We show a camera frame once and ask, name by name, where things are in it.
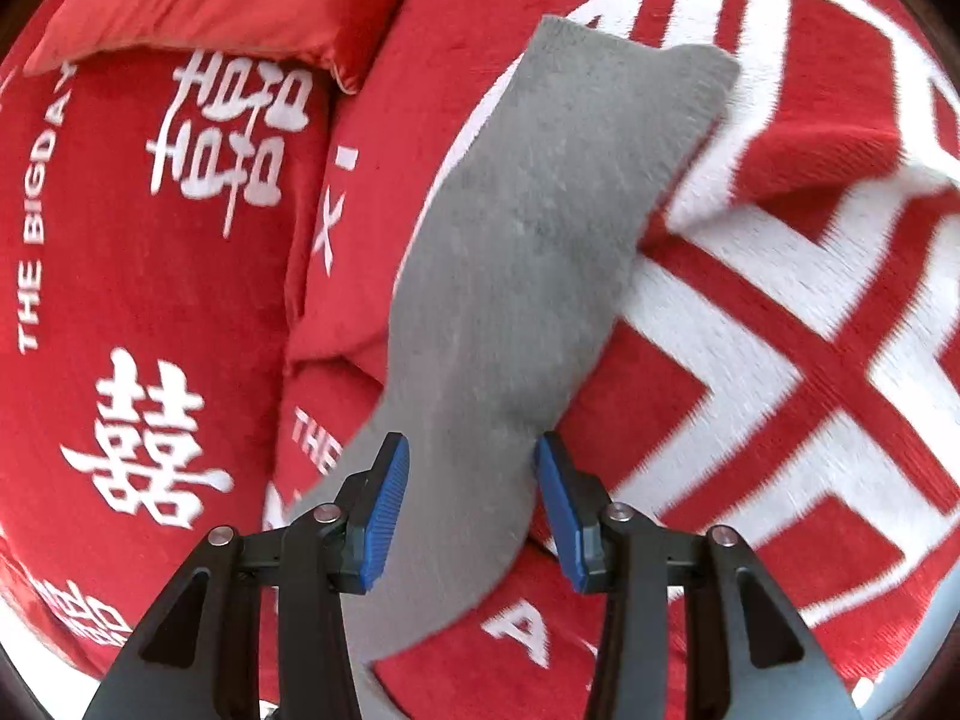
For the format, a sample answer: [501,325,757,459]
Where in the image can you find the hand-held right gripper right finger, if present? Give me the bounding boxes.
[532,431,863,720]

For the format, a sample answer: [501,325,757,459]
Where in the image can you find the grey fleece garment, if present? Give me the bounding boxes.
[289,15,743,665]

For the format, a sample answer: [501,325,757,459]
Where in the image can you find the red blanket with white pattern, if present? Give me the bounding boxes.
[262,0,960,720]

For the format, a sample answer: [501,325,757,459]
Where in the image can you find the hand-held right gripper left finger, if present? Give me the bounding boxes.
[82,431,411,720]

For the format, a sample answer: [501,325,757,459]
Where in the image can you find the red bed sheet white characters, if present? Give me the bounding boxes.
[0,45,335,683]

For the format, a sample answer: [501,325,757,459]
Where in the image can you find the red pillow with gold print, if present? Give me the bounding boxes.
[22,0,436,95]

